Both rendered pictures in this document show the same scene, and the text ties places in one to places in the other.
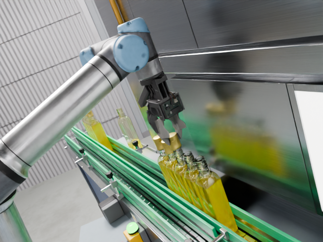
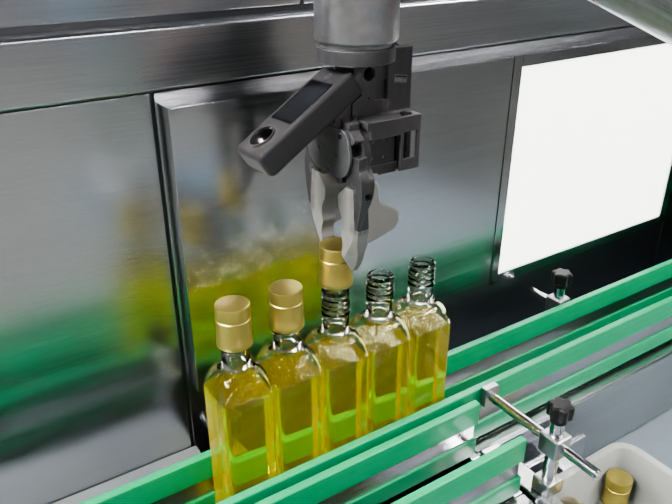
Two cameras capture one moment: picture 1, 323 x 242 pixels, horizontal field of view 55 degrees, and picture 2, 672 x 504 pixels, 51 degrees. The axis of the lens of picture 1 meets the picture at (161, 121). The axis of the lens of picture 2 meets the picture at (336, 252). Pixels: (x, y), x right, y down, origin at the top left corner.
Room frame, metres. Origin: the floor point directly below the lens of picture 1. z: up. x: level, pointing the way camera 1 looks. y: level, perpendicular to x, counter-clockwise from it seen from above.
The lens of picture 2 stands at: (0.97, 0.60, 1.50)
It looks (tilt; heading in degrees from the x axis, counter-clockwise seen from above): 27 degrees down; 260
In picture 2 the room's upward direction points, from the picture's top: straight up
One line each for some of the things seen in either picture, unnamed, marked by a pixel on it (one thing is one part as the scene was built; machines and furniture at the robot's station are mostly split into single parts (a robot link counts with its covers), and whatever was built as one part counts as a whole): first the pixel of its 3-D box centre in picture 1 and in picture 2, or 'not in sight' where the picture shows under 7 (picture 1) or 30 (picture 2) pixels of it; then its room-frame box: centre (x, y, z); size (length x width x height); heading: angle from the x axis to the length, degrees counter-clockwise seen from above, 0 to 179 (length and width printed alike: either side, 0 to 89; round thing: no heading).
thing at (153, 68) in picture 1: (149, 68); (354, 20); (0.84, -0.02, 1.40); 0.08 x 0.08 x 0.05
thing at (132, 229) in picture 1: (131, 227); not in sight; (1.00, 0.26, 0.84); 0.05 x 0.05 x 0.03
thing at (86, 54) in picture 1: (106, 56); not in sight; (0.78, 0.07, 1.48); 0.11 x 0.11 x 0.08; 24
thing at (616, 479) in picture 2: not in sight; (616, 489); (0.48, -0.02, 0.79); 0.04 x 0.04 x 0.04
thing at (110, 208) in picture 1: (111, 209); not in sight; (1.26, 0.37, 0.79); 0.08 x 0.08 x 0.08; 23
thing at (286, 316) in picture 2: (168, 145); (286, 305); (0.91, 0.01, 1.14); 0.04 x 0.04 x 0.04
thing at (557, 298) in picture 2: not in sight; (545, 304); (0.49, -0.25, 0.94); 0.07 x 0.04 x 0.13; 113
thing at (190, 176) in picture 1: (203, 196); (376, 391); (0.81, -0.03, 0.99); 0.06 x 0.06 x 0.21; 23
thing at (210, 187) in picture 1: (215, 202); (415, 374); (0.75, -0.06, 0.99); 0.06 x 0.06 x 0.21; 24
